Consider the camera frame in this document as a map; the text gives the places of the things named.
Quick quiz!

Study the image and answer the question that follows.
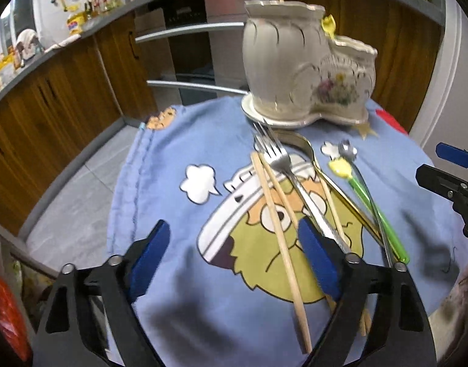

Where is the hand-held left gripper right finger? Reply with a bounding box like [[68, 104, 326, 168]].
[[298, 218, 437, 367]]

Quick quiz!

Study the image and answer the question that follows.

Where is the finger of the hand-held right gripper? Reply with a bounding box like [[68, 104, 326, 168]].
[[415, 164, 468, 200], [436, 143, 468, 168]]

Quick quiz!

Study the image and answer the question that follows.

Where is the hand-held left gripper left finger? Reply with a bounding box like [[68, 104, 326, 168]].
[[33, 220, 170, 367]]

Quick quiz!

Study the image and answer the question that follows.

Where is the silver spoon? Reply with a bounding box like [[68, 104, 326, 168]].
[[338, 139, 396, 268]]

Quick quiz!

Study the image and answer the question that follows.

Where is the yellow tulip green-handled spoon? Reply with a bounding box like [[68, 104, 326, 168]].
[[329, 158, 411, 264]]

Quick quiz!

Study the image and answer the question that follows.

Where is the silver fork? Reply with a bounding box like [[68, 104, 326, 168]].
[[251, 120, 353, 255]]

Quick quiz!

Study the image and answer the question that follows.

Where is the cream ceramic utensil holder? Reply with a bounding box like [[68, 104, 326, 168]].
[[241, 0, 379, 130]]

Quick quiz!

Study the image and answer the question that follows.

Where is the blue cartoon printed cloth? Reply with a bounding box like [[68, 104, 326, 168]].
[[106, 97, 467, 367]]

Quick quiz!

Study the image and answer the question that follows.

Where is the wooden base cabinet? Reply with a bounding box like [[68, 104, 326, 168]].
[[0, 11, 159, 238], [271, 0, 443, 133]]

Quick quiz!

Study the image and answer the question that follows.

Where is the orange plastic bag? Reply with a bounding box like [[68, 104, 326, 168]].
[[0, 274, 33, 364]]

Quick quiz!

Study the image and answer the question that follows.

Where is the stainless built-in oven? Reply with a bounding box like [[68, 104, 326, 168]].
[[135, 0, 254, 106]]

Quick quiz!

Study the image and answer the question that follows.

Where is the white rag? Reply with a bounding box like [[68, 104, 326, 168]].
[[46, 34, 82, 53]]

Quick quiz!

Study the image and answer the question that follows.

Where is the dish rack with plates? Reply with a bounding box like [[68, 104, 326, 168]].
[[14, 29, 42, 62]]

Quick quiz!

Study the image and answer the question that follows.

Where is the yellow-labelled oil bottle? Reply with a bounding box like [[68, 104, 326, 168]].
[[67, 12, 85, 34]]

